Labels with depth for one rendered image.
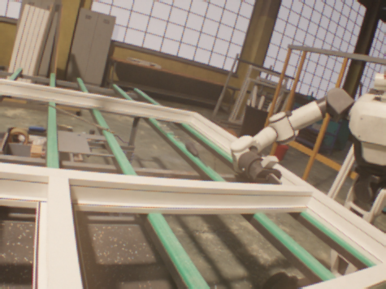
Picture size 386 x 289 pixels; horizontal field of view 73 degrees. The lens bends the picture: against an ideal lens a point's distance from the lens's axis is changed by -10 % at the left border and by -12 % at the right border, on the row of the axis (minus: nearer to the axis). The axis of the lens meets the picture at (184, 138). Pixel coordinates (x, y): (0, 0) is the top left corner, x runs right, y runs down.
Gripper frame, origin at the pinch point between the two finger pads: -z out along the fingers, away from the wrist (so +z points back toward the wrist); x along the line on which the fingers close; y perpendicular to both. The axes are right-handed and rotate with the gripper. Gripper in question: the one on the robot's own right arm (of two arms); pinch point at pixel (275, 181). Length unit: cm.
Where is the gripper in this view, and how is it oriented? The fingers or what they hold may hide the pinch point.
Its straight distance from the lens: 105.6
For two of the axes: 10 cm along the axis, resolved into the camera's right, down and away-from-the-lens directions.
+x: 8.8, 1.3, 4.5
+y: -2.6, 9.3, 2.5
